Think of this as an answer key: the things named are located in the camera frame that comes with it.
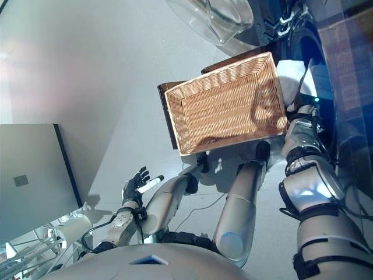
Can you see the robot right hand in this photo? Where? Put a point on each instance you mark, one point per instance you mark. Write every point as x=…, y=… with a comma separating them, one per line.
x=300, y=102

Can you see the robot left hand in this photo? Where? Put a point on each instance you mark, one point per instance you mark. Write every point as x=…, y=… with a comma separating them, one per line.
x=135, y=186

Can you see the white garment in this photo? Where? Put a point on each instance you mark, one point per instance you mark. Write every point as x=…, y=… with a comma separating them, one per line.
x=291, y=84

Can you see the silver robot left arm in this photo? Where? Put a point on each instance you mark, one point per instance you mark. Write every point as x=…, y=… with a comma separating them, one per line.
x=119, y=227

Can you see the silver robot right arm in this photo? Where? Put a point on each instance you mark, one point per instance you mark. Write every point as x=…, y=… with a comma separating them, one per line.
x=317, y=189

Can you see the dark grey washing machine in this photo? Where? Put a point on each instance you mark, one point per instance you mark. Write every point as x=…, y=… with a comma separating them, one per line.
x=344, y=58

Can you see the round glass washing machine door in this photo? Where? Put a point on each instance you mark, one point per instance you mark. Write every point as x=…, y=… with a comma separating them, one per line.
x=215, y=17

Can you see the rectangular wicker laundry basket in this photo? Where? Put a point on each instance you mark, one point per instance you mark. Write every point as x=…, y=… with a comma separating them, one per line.
x=227, y=108

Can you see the white cylindrical object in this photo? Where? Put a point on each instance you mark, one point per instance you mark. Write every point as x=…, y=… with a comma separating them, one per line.
x=73, y=229

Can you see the brown wooden stool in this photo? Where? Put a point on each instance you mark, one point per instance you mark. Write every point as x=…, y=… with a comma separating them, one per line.
x=166, y=116

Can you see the grey robot torso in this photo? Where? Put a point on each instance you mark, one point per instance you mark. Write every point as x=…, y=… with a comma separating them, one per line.
x=160, y=262

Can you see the silver robot right leg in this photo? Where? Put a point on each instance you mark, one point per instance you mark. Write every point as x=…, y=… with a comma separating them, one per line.
x=239, y=210

